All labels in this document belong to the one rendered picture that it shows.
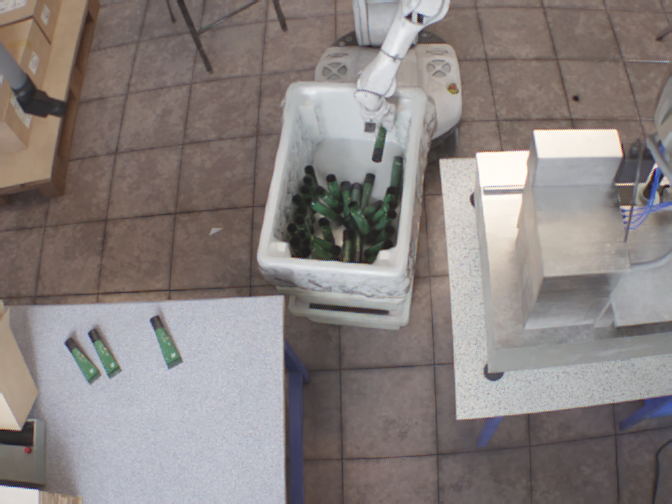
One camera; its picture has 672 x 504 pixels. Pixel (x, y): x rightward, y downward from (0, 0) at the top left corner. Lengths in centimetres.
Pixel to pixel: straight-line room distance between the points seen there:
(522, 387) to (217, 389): 78
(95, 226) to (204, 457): 152
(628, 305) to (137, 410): 128
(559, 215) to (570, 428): 140
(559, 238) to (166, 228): 199
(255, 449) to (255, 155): 151
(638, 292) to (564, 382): 48
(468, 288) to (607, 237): 66
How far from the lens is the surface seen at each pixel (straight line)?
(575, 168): 132
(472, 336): 188
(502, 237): 168
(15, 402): 202
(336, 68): 276
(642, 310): 146
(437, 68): 274
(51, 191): 329
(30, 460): 205
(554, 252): 131
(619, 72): 333
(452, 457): 257
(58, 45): 371
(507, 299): 163
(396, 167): 237
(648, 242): 152
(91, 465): 202
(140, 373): 200
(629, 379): 192
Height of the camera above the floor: 255
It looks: 67 degrees down
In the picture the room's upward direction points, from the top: 15 degrees counter-clockwise
